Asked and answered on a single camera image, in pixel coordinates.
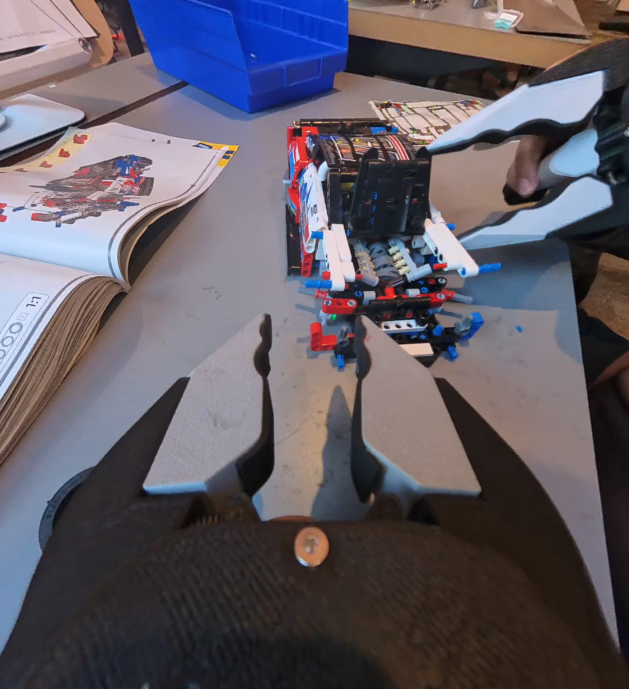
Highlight yellow-cornered white booklet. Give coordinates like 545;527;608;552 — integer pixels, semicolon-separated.
0;122;240;287

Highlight grey desk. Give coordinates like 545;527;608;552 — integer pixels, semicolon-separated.
0;51;619;674

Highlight neighbouring beige table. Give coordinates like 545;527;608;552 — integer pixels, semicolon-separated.
347;0;617;69

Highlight white stand base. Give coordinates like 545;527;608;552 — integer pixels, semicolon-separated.
0;93;87;163

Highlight tan clipboard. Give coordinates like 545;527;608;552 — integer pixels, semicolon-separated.
0;0;116;106

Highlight blue plastic bin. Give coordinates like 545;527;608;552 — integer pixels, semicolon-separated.
127;0;350;115

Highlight person's right hand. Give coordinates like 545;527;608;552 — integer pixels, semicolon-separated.
502;133;556;205

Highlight toy brick race car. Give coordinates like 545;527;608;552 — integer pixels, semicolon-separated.
285;118;504;373

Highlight black toy tyre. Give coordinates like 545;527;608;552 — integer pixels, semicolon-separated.
38;466;97;551

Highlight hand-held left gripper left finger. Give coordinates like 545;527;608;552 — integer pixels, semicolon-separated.
142;313;276;500

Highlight printed sticker sheet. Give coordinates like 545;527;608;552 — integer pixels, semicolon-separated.
369;98;489;140

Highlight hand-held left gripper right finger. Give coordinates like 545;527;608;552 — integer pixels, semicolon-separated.
349;315;482;505

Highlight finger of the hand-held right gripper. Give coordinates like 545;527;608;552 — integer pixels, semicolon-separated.
424;69;610;159
456;174;615;252

